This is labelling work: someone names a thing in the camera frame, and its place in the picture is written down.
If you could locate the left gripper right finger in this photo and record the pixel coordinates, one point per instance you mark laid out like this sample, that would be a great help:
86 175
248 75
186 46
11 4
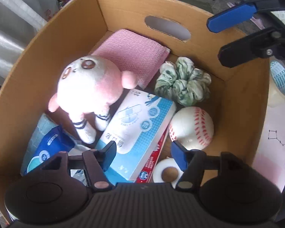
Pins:
193 163

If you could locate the white red baseball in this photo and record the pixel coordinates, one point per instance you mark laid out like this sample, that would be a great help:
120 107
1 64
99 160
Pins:
192 127

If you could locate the grey curtain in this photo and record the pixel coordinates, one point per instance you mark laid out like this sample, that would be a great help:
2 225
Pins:
20 20

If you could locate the pink white plush toy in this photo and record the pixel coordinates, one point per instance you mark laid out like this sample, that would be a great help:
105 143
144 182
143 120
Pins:
86 89

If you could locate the brown cardboard box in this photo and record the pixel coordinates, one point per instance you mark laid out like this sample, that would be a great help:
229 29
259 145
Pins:
238 99

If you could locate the clear tape roll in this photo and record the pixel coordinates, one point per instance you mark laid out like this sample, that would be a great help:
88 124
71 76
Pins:
276 95

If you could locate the white blue wet wipes pack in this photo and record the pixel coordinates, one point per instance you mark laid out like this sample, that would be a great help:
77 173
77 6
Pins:
56 140

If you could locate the pink mesh sponge cloth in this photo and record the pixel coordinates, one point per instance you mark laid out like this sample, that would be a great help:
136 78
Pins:
133 52

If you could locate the white brown round toy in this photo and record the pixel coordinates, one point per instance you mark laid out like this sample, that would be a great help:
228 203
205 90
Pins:
167 171

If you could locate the blue white mask box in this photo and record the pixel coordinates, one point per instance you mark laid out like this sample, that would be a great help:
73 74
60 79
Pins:
136 128

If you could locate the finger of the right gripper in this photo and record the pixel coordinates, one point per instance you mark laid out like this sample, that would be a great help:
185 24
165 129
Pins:
262 44
241 12

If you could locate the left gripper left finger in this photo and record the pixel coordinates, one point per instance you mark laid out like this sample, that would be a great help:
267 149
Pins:
94 163

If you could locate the red toothpaste box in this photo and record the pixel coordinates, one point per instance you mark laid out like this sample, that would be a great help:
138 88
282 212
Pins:
146 173

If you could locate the green white scrunchie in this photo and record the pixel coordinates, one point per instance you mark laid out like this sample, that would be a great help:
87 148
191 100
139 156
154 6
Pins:
182 82

